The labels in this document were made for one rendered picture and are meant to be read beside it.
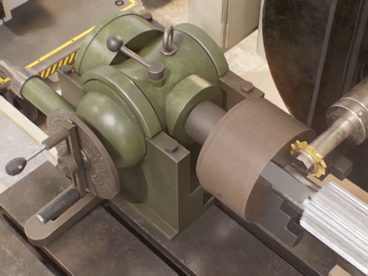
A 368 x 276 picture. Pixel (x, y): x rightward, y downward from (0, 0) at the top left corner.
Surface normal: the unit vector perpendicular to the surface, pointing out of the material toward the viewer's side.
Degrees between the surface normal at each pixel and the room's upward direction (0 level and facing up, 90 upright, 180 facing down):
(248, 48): 0
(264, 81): 0
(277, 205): 65
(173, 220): 90
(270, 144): 13
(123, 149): 75
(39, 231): 4
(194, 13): 90
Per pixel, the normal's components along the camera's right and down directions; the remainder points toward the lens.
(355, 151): -0.70, 0.54
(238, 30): 0.71, 0.54
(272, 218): -0.64, 0.22
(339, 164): -0.06, -0.59
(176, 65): 0.29, -0.37
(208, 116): -0.22, -0.43
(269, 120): 0.11, -0.73
